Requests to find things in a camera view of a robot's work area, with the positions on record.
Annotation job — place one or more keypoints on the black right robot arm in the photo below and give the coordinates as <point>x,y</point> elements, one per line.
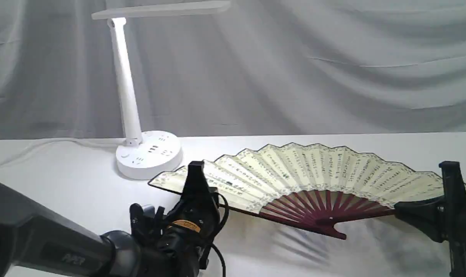
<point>442,218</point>

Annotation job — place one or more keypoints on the folding paper fan dark ribs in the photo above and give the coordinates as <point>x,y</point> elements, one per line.
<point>310,187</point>

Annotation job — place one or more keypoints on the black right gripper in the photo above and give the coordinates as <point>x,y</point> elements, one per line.
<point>417,213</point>

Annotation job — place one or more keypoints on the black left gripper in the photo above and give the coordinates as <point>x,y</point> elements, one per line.
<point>192,224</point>

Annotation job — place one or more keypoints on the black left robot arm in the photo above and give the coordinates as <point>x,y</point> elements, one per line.
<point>35,237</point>

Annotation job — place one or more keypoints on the grey backdrop curtain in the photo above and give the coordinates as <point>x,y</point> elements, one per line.
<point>263,67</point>

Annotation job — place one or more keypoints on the white desk lamp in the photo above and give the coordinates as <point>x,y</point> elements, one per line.
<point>143,155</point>

